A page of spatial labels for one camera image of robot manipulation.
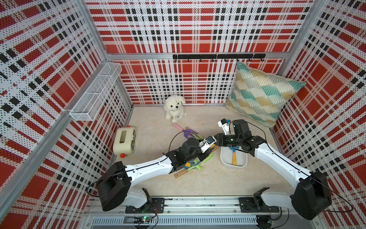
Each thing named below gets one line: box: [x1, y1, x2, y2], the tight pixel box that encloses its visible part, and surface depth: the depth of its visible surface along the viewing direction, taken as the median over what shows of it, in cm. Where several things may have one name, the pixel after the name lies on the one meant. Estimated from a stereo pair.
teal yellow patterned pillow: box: [225, 62, 307, 129], surface depth 93 cm
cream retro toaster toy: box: [112, 125, 137, 159], surface depth 90 cm
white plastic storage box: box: [220, 146, 249, 168], surface depth 91 cm
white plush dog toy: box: [163, 94, 187, 124], surface depth 100 cm
